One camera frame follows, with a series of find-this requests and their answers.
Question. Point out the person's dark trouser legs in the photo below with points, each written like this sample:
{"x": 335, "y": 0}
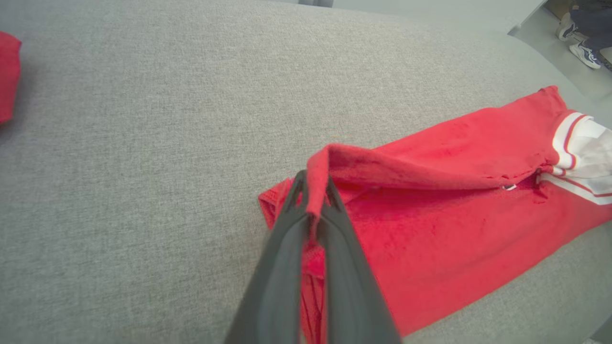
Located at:
{"x": 593, "y": 24}

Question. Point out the slanted grey post with foot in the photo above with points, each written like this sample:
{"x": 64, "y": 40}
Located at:
{"x": 515, "y": 28}

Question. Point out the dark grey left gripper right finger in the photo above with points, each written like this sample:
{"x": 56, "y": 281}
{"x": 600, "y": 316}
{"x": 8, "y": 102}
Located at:
{"x": 349, "y": 296}

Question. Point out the red white folded garment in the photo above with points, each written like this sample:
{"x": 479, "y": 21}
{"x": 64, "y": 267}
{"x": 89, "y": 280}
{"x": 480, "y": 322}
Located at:
{"x": 8, "y": 76}

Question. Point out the red white long-sleeve garment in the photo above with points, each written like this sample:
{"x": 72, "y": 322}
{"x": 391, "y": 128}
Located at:
{"x": 454, "y": 229}

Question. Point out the grey metal frame post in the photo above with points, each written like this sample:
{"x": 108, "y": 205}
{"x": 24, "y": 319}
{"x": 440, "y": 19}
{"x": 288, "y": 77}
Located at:
{"x": 315, "y": 3}

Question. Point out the white blue sneaker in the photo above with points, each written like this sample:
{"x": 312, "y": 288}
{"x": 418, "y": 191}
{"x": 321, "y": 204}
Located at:
{"x": 567, "y": 28}
{"x": 585, "y": 55}

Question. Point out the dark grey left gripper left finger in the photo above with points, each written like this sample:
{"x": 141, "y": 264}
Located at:
{"x": 272, "y": 286}

